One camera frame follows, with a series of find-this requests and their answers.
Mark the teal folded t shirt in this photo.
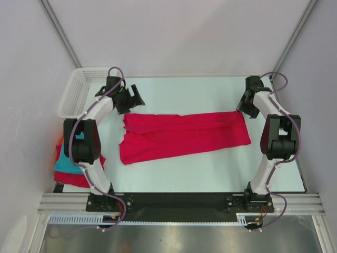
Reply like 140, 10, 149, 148
53, 143, 83, 175

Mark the red folded t shirt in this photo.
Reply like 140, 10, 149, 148
54, 144, 107, 188

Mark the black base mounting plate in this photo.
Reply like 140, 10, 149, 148
86, 192, 274, 223

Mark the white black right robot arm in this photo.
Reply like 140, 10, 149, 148
236, 75, 301, 213

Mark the crimson red t shirt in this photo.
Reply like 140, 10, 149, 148
120, 111, 251, 165

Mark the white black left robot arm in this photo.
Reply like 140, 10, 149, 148
63, 76, 145, 212

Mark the white slotted cable duct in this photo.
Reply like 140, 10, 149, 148
48, 214, 261, 226

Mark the orange folded t shirt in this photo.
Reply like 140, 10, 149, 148
55, 135, 64, 163

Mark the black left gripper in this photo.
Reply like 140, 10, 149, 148
116, 84, 145, 114

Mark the aluminium frame rail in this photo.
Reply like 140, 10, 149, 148
37, 193, 325, 216

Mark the white perforated plastic basket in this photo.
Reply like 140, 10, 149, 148
57, 67, 109, 119

